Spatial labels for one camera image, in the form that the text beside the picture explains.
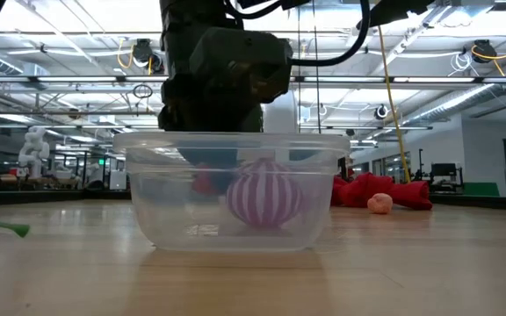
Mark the green panel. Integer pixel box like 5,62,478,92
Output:
462,182,501,198

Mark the clear plastic tupperware container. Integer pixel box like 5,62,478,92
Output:
112,131,351,254

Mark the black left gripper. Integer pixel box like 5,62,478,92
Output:
158,0,293,195

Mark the white robot figure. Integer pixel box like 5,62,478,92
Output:
18,126,51,179

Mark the pink toy peach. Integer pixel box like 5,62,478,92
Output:
366,192,394,215

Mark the small red toy strawberry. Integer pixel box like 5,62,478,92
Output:
191,164,219,197

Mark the red cloth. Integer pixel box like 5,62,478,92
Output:
330,171,434,211

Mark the small toy strawberry with stem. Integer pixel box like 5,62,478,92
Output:
0,218,31,239

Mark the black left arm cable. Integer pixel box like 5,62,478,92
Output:
224,0,372,68

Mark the black aluminium table frame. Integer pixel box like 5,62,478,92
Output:
0,188,506,212

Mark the black hanging cable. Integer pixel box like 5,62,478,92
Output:
312,0,322,133

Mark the yellow hanging cable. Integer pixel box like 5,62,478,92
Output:
376,24,412,184

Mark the purple white striped toy onion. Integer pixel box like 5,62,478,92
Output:
225,158,303,229

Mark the black monitor cart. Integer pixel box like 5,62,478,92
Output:
428,162,465,194

